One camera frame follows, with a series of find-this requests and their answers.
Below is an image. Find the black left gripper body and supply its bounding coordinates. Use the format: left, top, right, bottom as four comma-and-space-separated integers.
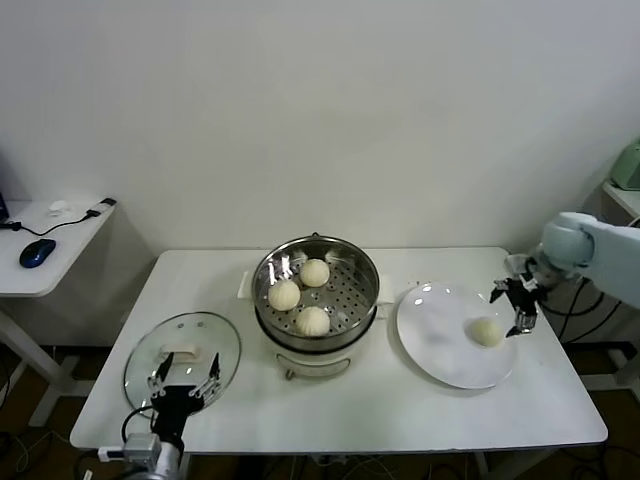
151, 385, 207, 444

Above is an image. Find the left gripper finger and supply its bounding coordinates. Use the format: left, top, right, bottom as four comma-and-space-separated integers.
148, 351, 177, 399
193, 352, 223, 402

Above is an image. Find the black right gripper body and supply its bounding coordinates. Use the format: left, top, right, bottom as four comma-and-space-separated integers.
506, 273, 547, 314

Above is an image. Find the glass lid with white handle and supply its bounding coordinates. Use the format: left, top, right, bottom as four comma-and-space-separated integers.
123, 311, 243, 420

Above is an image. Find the white steamed baozi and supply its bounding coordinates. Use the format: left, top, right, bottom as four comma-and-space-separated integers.
467, 317, 503, 349
298, 258, 331, 289
268, 279, 302, 312
294, 305, 331, 337

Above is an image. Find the stainless steel steamer pot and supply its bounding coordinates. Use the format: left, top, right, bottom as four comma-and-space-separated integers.
237, 232, 396, 382

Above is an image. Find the stainless steel steamer basket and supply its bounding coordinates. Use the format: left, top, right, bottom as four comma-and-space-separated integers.
251, 235, 380, 346

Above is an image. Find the white round plate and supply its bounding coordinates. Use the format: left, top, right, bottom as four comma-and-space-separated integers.
395, 282, 519, 390

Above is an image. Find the white standing desk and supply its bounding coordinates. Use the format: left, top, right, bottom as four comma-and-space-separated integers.
0, 199, 117, 427

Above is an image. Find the pale green appliance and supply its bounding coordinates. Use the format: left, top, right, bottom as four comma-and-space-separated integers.
610, 141, 640, 191

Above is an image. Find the blue computer mouse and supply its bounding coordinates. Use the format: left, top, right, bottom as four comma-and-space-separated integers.
18, 238, 57, 269

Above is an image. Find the small black adapter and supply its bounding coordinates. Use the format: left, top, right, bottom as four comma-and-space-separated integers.
84, 198, 117, 220

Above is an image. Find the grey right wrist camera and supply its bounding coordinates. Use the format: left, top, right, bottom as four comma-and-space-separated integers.
505, 253, 534, 275

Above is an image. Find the black power adapter cable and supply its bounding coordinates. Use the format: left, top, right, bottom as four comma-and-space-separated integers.
558, 279, 627, 344

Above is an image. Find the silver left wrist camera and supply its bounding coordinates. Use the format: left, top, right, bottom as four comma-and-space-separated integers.
98, 432, 164, 462

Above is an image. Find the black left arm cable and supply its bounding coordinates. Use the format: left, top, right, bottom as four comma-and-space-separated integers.
122, 405, 159, 437

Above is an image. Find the black desk cable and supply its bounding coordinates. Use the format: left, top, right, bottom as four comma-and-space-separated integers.
0, 212, 99, 237

